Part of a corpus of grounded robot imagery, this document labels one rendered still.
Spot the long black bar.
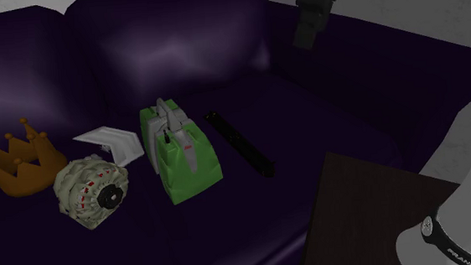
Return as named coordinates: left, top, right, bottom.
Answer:
left=204, top=107, right=277, bottom=182

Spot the orange-brown crown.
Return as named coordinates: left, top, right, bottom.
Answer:
left=0, top=114, right=70, bottom=200

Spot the dark purple sofa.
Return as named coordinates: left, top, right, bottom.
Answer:
left=0, top=0, right=471, bottom=265

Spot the green and grey device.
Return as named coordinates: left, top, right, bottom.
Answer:
left=137, top=93, right=226, bottom=208

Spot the beige round ribbed object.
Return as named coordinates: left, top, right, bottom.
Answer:
left=50, top=151, right=133, bottom=233

